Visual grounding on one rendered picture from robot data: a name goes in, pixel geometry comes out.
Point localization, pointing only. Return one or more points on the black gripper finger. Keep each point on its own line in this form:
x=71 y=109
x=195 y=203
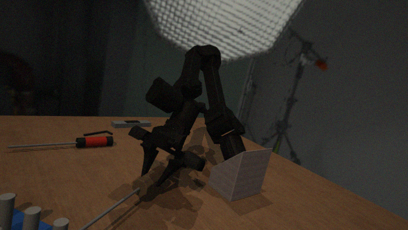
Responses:
x=172 y=167
x=149 y=157

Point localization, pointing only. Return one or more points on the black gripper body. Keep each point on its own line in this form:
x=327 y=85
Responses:
x=188 y=158

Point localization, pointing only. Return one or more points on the red-handled screwdriver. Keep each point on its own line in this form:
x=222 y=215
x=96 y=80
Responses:
x=80 y=142

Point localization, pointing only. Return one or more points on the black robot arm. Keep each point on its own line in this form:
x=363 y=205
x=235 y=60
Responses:
x=179 y=99

